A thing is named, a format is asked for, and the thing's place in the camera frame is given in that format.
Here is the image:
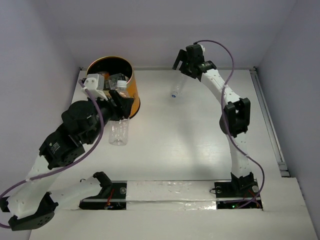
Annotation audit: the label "green label clear bottle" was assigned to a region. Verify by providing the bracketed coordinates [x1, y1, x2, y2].
[116, 80, 130, 98]

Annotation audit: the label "clear bottle blue cap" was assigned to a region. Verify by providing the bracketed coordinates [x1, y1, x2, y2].
[170, 75, 187, 98]

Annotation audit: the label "clear bottle sideways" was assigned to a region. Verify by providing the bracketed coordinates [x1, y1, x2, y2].
[109, 119, 130, 146]

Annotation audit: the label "orange label plastic bottle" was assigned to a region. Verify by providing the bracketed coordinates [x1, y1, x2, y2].
[98, 72, 110, 79]

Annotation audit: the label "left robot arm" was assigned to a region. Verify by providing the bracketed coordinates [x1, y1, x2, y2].
[0, 89, 134, 231]

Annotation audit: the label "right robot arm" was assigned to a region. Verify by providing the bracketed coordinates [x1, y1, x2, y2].
[172, 43, 258, 199]

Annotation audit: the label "orange cylindrical bin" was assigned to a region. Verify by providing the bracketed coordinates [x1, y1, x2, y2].
[86, 56, 141, 119]

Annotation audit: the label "silver tape strip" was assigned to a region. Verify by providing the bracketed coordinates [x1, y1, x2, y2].
[125, 180, 217, 211]

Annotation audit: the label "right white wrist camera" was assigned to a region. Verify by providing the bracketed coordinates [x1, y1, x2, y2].
[193, 42, 206, 55]

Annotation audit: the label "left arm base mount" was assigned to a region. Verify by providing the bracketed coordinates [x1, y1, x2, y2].
[79, 181, 127, 211]

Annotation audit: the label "aluminium rail right edge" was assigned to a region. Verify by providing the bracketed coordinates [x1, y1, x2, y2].
[249, 67, 291, 178]

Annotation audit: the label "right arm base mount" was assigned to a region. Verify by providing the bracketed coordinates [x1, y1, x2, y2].
[209, 181, 263, 210]

